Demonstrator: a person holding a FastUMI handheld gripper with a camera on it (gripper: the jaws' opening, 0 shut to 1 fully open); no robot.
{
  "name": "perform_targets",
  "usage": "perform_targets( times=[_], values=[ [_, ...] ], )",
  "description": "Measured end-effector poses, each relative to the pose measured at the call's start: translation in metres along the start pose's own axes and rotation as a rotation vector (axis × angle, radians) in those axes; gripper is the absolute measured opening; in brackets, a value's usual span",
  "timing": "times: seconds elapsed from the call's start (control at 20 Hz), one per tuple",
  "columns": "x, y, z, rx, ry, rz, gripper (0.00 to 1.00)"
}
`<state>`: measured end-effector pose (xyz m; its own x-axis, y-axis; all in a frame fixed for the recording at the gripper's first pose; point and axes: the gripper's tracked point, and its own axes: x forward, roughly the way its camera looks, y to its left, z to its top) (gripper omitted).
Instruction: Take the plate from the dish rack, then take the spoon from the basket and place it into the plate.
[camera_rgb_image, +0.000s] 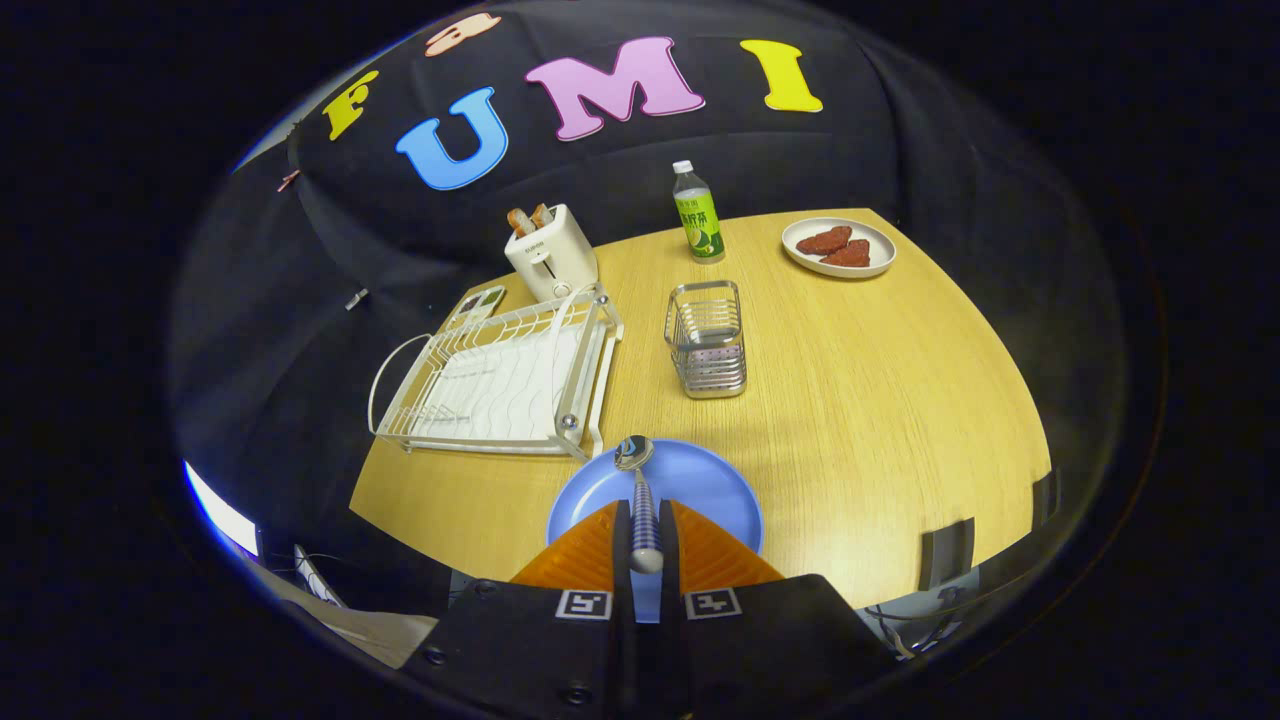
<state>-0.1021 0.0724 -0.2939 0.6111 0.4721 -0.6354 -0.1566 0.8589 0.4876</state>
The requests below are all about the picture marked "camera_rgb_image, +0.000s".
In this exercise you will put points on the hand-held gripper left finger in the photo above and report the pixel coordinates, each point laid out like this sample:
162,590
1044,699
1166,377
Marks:
622,530

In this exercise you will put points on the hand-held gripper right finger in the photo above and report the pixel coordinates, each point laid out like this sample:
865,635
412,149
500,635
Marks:
668,540

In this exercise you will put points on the blue plate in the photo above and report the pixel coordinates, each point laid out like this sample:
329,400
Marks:
700,480

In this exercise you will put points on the white plate with meat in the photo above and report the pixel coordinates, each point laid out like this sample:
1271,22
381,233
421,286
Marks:
885,245

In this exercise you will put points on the divided condiment tray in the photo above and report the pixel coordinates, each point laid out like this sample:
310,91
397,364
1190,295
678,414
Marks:
478,303

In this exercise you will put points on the white toaster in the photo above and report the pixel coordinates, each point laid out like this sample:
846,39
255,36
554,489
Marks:
555,260

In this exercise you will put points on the black flat panel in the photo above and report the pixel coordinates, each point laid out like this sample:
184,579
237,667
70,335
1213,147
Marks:
1045,497
947,553

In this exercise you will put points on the green label drink bottle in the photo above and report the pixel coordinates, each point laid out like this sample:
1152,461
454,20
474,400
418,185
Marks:
700,225

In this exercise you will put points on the toasted bread slice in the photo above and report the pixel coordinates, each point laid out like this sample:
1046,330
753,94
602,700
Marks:
541,215
520,222

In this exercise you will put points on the red meat piece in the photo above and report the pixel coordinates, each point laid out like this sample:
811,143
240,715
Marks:
823,240
848,254

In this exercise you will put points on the silver cloth clip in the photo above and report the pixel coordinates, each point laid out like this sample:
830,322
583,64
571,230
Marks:
357,299

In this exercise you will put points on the black backdrop cloth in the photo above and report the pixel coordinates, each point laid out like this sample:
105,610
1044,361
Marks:
900,130

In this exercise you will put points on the red cloth clip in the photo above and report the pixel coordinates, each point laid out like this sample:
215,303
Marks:
288,181

